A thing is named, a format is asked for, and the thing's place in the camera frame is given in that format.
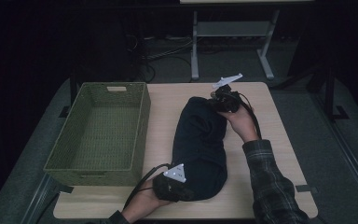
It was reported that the metal floor rail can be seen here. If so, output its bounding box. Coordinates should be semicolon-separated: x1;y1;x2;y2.
310;91;358;217
21;173;61;224

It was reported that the black metal stand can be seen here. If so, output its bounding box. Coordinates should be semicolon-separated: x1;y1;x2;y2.
307;60;351;123

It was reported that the green woven basket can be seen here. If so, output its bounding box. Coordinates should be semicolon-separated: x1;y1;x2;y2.
43;81;152;188

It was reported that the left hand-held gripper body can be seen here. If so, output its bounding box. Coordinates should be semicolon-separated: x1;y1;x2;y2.
152;163;187;203

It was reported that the dark navy shirt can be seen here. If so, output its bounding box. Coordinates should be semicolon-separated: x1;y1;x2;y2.
171;95;228;203

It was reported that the black table leg bracket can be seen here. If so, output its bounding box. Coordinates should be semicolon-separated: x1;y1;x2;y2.
58;71;79;119

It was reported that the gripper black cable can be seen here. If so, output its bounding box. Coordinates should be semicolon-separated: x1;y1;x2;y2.
123;162;172;210
236;91;263;140

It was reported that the grey tape strip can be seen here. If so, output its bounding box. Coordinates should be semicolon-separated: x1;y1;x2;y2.
295;184;319;194

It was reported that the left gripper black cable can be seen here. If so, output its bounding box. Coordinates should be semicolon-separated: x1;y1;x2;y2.
123;162;172;210

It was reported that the bundle of floor cables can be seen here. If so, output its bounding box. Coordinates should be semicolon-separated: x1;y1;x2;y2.
125;33;194;82

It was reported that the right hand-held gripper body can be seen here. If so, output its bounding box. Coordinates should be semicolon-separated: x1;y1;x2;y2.
209;73;244;114

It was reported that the white metal stand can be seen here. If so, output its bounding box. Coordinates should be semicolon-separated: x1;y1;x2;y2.
190;8;281;81

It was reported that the person's left hand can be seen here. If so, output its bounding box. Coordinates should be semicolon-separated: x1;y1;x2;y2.
120;186;172;224

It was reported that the person's right hand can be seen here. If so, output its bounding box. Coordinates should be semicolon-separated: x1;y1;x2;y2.
218;104;261;144

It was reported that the black tape strip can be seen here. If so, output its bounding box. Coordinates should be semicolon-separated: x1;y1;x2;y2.
53;183;75;195

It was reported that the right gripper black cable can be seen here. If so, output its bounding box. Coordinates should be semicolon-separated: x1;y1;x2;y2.
236;91;263;140

